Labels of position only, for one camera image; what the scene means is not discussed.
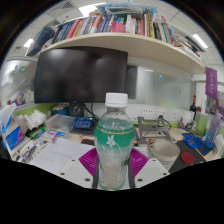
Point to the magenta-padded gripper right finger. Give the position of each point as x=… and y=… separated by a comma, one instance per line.
x=151, y=170

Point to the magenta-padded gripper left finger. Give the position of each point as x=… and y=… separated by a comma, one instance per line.
x=75, y=168

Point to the clear green-labelled drink bottle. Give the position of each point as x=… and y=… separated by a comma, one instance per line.
x=114, y=140

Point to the purple translucent water bottle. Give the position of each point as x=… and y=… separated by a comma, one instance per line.
x=212, y=131

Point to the white patterned ceramic cup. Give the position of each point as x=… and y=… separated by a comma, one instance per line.
x=164, y=150

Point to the flat round red coaster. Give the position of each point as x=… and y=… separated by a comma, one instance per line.
x=187, y=158

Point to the grey metal laptop stand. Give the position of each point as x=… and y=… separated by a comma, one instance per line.
x=153, y=128

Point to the small blue device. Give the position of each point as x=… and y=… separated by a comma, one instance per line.
x=83, y=123

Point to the clear plastic box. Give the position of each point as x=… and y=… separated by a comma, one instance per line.
x=60, y=125

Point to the black desk mat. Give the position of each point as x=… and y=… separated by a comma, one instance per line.
x=195, y=151

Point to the white lidded ceramic jar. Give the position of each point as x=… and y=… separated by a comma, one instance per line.
x=187, y=118

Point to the tall clear green glass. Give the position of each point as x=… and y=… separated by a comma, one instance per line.
x=201, y=124

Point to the blue and white carton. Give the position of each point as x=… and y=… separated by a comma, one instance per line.
x=14, y=138

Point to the group photo poster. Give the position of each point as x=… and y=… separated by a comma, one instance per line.
x=216, y=106

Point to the black computer monitor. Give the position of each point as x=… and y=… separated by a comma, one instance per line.
x=80, y=75

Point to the purple hanging banner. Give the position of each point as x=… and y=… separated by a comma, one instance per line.
x=211, y=83

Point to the ceiling light panels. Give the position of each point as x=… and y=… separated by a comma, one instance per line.
x=90, y=9

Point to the white wall socket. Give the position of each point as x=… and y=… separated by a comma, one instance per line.
x=148, y=113
x=175, y=115
x=163, y=114

